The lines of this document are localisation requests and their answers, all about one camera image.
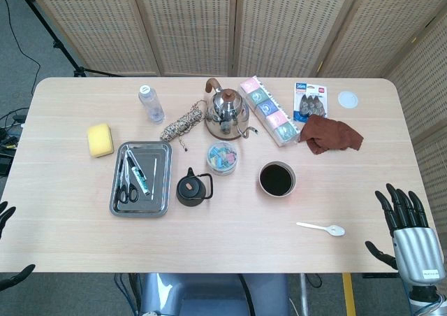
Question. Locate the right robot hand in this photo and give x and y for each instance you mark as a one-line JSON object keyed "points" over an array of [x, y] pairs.
{"points": [[415, 253]]}

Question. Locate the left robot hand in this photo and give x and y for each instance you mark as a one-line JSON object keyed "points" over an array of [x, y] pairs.
{"points": [[5, 214]]}

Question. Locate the white plastic spoon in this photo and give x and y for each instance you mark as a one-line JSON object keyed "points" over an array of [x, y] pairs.
{"points": [[337, 230]]}

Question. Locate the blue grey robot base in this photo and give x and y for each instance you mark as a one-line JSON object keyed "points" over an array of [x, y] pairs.
{"points": [[209, 295]]}

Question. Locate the white bowl of dark liquid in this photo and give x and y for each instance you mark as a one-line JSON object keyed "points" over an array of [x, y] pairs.
{"points": [[279, 195]]}

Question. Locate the silver table leg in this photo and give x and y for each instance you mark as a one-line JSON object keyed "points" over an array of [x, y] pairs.
{"points": [[304, 295]]}

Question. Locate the yellow sponge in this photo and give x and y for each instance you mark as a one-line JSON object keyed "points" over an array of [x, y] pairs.
{"points": [[100, 139]]}

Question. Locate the thin metal pen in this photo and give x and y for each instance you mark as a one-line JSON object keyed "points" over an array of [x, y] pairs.
{"points": [[128, 151]]}

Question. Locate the white and green marker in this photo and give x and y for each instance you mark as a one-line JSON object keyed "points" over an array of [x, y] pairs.
{"points": [[139, 178]]}

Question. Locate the brown cloth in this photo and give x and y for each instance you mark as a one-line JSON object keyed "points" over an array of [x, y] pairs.
{"points": [[331, 134]]}

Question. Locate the stainless steel tray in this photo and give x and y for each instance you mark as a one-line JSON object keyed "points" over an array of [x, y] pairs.
{"points": [[160, 190]]}

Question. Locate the white round lid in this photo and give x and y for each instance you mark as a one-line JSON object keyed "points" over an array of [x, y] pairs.
{"points": [[348, 99]]}

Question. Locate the black tripod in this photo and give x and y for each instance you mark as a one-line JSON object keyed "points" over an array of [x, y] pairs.
{"points": [[57, 45]]}

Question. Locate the clear plastic bottle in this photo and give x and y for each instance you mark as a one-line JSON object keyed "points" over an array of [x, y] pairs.
{"points": [[151, 102]]}

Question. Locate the blister pack of hooks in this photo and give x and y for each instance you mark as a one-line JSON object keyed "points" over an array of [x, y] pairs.
{"points": [[309, 102]]}

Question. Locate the small black teapot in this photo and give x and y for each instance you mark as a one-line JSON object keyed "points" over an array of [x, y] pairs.
{"points": [[190, 190]]}

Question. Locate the pack of pastel tissue packets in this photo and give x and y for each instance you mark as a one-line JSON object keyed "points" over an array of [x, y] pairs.
{"points": [[269, 109]]}

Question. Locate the clear jar of coloured clips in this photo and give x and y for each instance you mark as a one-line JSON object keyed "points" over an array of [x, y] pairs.
{"points": [[223, 157]]}

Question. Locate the stainless steel gooseneck kettle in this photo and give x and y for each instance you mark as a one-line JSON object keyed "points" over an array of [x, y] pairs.
{"points": [[227, 109]]}

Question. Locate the woven folding screen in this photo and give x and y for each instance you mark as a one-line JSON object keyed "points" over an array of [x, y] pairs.
{"points": [[192, 26]]}

